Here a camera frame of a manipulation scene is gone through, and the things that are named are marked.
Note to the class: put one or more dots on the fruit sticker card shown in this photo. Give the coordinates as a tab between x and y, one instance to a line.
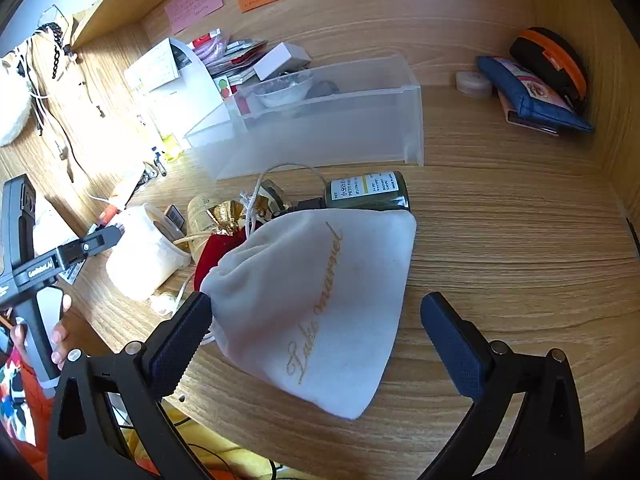
225	85

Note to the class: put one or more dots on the white fluffy plush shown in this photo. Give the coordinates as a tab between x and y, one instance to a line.
10	110

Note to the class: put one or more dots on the white printed paper sheet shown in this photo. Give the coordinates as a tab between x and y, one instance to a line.
150	67

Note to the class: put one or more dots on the wooden desktop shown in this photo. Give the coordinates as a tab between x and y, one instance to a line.
500	210

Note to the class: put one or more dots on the white and orange tube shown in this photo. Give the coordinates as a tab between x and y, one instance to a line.
127	187

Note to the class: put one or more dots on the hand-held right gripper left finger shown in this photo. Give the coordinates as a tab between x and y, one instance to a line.
180	345

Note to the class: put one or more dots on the cream labelled bottle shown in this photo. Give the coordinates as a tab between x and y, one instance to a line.
200	212

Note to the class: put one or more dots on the blue zip pouch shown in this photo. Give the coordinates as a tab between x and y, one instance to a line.
530	95

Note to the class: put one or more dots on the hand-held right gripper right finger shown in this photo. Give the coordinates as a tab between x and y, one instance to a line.
455	345

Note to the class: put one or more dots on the red and gold pouch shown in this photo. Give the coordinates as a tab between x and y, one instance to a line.
212	257

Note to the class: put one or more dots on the small white cardboard box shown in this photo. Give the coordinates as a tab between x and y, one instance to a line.
280	60

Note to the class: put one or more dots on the black and orange round case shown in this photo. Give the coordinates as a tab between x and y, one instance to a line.
555	60

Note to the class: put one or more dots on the yellow cloth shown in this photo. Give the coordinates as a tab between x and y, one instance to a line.
175	435

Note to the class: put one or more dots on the small metal tool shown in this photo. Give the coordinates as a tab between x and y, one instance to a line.
152	170

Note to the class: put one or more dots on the translucent plastic storage box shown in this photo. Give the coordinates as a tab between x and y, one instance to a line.
320	130

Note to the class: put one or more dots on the dark green labelled bottle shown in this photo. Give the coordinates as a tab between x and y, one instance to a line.
370	192

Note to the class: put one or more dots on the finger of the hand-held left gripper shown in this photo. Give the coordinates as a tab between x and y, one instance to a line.
90	246

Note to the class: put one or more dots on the small barcode labelled item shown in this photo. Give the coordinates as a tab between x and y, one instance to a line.
174	216

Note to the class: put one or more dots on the white plastic jar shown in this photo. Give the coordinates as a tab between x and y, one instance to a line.
135	260

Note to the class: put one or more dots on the orange cloth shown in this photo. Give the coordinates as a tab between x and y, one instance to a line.
35	395

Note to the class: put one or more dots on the pile of red flat packets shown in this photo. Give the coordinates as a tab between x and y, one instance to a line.
240	57

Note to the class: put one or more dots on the pink notebook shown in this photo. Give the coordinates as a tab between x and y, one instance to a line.
515	116

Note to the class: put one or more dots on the small yellow bottle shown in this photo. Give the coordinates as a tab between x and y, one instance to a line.
170	147

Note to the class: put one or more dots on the person's left hand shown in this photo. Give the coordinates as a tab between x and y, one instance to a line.
60	332

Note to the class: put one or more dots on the pink paper note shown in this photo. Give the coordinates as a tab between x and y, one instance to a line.
195	5

